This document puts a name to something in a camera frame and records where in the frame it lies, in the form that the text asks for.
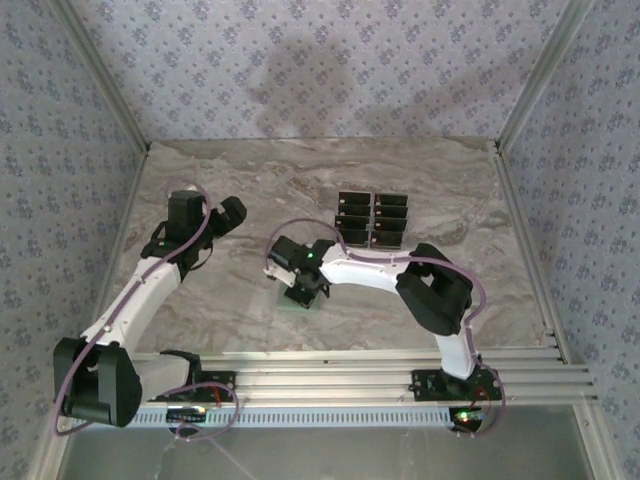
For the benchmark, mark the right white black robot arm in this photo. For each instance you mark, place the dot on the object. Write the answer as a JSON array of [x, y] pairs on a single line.
[[365, 272]]

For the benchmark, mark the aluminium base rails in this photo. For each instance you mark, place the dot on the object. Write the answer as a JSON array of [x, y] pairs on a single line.
[[325, 375]]

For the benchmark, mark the grey metal panel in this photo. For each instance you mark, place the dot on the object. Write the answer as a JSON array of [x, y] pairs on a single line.
[[350, 455]]

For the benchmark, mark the left controller circuit board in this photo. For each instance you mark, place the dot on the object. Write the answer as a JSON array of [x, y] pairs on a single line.
[[187, 414]]

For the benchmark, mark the right controller circuit board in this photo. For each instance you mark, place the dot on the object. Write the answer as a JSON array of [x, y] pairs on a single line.
[[467, 417]]

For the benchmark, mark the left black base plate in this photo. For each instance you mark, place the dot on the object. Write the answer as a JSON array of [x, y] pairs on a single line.
[[220, 380]]

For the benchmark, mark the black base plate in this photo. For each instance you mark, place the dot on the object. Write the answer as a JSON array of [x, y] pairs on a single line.
[[425, 385], [220, 380]]

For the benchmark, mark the controller circuit board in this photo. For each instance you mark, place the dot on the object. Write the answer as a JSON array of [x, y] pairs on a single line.
[[187, 414], [467, 417]]

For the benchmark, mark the aluminium frame post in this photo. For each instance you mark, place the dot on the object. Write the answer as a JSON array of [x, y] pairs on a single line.
[[539, 75]]

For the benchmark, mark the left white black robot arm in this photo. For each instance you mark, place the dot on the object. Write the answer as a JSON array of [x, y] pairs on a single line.
[[155, 287]]

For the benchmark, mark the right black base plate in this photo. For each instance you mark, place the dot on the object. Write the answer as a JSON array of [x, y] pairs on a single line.
[[425, 385]]

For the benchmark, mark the aluminium side rail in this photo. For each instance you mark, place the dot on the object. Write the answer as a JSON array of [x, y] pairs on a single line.
[[530, 250], [132, 200]]

